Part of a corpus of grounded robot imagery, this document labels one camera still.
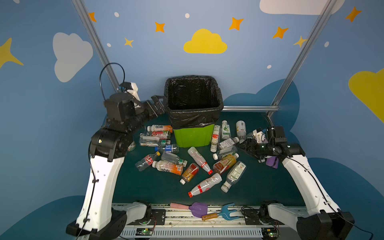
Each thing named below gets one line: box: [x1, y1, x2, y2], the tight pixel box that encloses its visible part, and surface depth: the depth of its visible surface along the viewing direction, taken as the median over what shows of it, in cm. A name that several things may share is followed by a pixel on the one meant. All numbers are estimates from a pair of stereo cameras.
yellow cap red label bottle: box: [135, 151, 161, 172], surface depth 90 cm
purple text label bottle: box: [217, 136, 240, 150], surface depth 101 cm
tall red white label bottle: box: [210, 125, 220, 153], surface depth 103 cm
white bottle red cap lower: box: [187, 173, 223, 198], surface depth 83 cm
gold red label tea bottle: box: [213, 153, 239, 174], surface depth 90 cm
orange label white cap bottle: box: [152, 160, 184, 176], surface depth 88 cm
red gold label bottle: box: [179, 163, 200, 185], surface depth 87 cm
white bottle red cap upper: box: [187, 146, 213, 175], surface depth 92 cm
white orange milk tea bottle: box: [147, 124, 174, 133], surface depth 109 cm
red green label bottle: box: [151, 131, 169, 140], surface depth 103 cm
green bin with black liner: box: [163, 75, 224, 148], surface depth 90 cm
